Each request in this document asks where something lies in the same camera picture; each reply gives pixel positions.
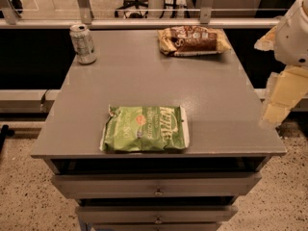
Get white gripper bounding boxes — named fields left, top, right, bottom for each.
left=254, top=0, right=308, bottom=127

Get brown chip bag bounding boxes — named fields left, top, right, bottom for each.
left=157, top=26, right=231, bottom=57

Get green kettle chip bag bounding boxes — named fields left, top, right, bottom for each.
left=100, top=106, right=190, bottom=153

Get silver 7up can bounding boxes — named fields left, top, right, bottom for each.
left=69, top=24, right=96, bottom=64

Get grey drawer cabinet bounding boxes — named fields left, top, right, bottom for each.
left=32, top=31, right=285, bottom=231

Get black office chair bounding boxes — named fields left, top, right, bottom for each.
left=114, top=0, right=150, bottom=19

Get top grey drawer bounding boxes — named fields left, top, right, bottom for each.
left=52, top=172, right=262, bottom=199

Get grey drawer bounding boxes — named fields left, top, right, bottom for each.
left=76, top=206, right=238, bottom=224
left=52, top=172, right=262, bottom=199

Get lower grey drawer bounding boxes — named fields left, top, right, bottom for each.
left=76, top=206, right=238, bottom=224

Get metal glass railing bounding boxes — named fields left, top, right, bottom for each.
left=0, top=0, right=287, bottom=29

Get black cable at left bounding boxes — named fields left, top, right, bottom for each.
left=39, top=89, right=52, bottom=114

